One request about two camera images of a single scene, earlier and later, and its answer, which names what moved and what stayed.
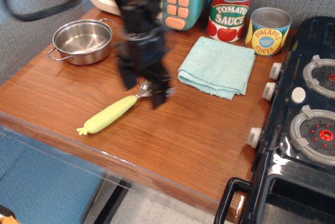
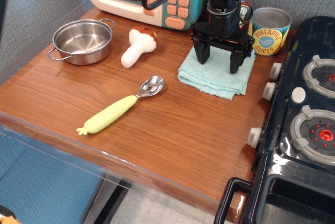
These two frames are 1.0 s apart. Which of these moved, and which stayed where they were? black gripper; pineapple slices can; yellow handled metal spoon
Moved: black gripper
Stayed: yellow handled metal spoon; pineapple slices can
